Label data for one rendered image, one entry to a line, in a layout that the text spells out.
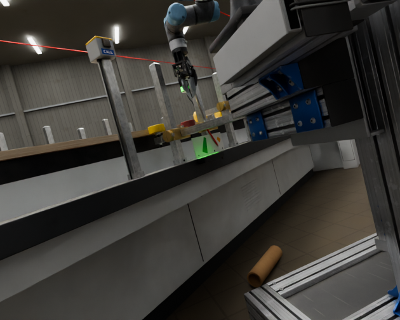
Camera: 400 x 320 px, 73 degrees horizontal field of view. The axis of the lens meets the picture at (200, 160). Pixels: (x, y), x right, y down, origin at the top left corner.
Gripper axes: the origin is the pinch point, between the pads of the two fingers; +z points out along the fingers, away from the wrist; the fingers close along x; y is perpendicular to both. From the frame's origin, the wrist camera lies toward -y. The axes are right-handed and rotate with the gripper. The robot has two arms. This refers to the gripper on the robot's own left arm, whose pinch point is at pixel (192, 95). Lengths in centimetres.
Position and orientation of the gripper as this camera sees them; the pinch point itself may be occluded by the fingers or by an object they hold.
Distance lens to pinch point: 127.1
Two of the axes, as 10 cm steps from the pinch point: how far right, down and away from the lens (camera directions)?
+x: 9.3, -2.3, -3.0
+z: 2.5, 9.7, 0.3
